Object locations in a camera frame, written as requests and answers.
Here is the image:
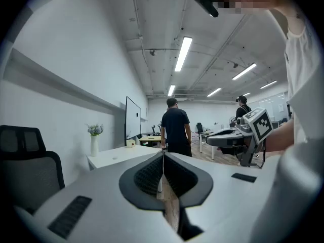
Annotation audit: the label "white table with thin legs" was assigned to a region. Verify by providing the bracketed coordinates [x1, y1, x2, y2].
[199, 132, 221, 160]

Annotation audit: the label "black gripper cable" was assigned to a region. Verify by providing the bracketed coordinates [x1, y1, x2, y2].
[260, 139, 267, 169]

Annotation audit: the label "blue artificial flowers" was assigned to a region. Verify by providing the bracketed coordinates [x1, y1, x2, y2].
[85, 124, 104, 136]

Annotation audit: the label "row of ceiling strip lights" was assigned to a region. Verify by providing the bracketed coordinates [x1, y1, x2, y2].
[168, 36, 278, 97]

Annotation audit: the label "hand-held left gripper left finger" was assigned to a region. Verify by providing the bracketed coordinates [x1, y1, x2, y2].
[15, 149, 183, 243]

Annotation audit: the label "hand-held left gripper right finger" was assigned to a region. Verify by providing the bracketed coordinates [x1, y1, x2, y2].
[164, 151, 279, 241]

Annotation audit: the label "white ribbed vase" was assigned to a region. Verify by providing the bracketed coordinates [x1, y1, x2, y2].
[90, 135, 99, 157]

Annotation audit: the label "person's right forearm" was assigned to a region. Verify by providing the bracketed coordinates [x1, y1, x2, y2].
[264, 119, 296, 153]

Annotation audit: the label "black mesh office chair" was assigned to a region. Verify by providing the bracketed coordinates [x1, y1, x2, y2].
[0, 125, 66, 214]

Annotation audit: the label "black head-worn camera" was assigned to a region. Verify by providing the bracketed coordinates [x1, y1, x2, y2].
[193, 0, 219, 18]

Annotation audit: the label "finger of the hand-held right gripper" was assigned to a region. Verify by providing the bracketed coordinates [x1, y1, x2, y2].
[205, 133, 244, 148]
[209, 127, 240, 136]

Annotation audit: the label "person's white shirt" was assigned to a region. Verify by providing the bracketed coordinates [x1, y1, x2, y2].
[285, 21, 321, 146]

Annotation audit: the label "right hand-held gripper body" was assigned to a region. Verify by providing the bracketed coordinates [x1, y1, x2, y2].
[235, 107, 274, 167]

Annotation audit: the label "black-framed whiteboard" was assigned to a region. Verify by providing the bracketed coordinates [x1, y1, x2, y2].
[125, 96, 142, 146]

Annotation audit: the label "yellow table with black frame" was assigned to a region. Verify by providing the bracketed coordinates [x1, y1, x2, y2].
[139, 135, 163, 148]

